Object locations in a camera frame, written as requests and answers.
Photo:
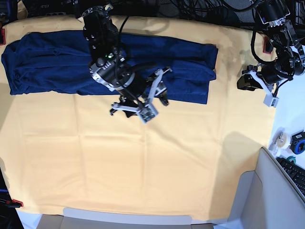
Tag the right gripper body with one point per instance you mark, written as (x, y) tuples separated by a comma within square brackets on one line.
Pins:
[(140, 89)]

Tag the red clamp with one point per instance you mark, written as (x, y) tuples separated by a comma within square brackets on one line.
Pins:
[(13, 203), (268, 47), (2, 35)]

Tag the red clamp top right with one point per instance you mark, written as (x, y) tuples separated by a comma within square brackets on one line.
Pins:
[(268, 47)]

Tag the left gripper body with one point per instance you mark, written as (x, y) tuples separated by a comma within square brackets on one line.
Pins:
[(270, 76)]

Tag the blue tape measure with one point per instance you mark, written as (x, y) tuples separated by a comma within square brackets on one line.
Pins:
[(298, 143)]

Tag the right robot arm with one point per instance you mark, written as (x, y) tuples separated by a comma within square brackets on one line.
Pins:
[(109, 65)]

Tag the white cardboard box right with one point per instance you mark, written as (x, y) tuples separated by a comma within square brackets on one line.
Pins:
[(267, 198)]

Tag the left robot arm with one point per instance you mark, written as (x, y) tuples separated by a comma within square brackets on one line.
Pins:
[(271, 18)]

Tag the red clamp top left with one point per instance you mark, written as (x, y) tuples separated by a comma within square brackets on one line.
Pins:
[(2, 35)]

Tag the yellow table cloth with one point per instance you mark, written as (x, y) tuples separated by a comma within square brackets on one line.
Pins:
[(62, 151)]

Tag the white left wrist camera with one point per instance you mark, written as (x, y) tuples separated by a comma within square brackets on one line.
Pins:
[(270, 100)]

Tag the red clamp bottom left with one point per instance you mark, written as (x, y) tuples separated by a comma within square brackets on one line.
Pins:
[(13, 203)]

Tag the clear tape roll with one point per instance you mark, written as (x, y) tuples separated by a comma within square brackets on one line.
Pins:
[(281, 140)]

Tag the blue long-sleeve shirt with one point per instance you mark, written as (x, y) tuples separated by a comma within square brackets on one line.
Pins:
[(58, 61)]

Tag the black keyboard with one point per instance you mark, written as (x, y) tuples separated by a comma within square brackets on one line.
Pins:
[(294, 174)]

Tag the green tape roll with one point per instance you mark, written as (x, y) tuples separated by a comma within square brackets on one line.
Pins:
[(291, 159)]

